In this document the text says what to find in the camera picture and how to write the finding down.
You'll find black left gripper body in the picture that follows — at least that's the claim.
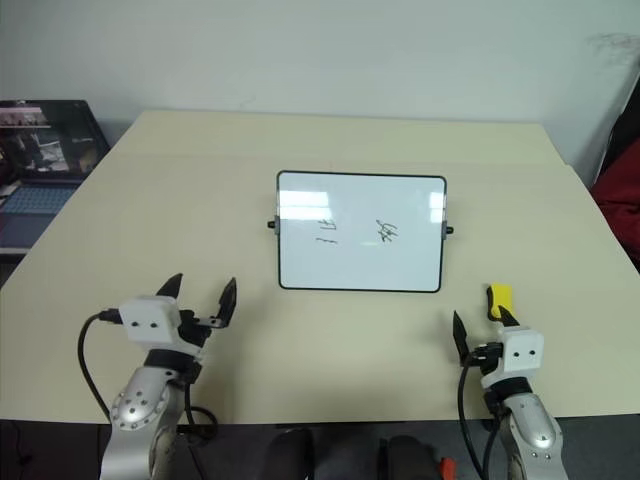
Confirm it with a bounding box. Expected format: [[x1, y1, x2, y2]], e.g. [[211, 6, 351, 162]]
[[174, 308, 224, 361]]

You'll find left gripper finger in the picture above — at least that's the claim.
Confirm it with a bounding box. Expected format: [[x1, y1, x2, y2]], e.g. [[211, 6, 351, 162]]
[[214, 276, 239, 330], [154, 272, 184, 302]]

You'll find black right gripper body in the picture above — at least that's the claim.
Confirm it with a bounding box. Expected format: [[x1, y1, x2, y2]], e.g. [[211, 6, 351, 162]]
[[467, 341, 504, 375]]

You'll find yellow and black eraser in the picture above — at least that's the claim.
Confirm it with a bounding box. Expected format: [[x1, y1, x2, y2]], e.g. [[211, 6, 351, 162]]
[[483, 282, 515, 322]]

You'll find small black-framed whiteboard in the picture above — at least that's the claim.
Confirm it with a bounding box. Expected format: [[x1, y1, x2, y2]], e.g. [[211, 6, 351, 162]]
[[265, 170, 455, 294]]

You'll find red garment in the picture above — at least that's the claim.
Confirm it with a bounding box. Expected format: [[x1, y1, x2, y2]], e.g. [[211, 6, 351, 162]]
[[591, 148, 640, 275]]

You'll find open laptop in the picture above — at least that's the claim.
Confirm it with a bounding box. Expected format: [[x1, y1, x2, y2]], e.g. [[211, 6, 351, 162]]
[[0, 99, 111, 254]]

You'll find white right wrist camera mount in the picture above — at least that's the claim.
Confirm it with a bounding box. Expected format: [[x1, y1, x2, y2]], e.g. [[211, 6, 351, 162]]
[[480, 325, 545, 387]]

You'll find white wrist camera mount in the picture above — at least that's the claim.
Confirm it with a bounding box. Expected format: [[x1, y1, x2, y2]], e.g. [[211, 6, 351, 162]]
[[480, 325, 545, 387], [117, 295, 182, 351]]

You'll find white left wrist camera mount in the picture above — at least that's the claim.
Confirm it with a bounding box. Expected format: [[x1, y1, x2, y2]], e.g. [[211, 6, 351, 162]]
[[117, 295, 182, 351]]

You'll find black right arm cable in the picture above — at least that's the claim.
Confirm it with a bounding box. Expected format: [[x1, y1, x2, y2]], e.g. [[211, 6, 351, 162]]
[[456, 344, 501, 480]]

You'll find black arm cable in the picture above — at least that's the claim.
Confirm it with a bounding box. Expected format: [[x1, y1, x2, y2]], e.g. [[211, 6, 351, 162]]
[[456, 344, 501, 480], [76, 309, 121, 419]]

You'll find thin black looped cable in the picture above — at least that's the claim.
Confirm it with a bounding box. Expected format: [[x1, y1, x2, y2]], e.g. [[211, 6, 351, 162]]
[[175, 369, 220, 441]]

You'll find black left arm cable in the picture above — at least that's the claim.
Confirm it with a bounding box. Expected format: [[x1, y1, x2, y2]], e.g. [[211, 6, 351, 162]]
[[76, 309, 121, 419]]

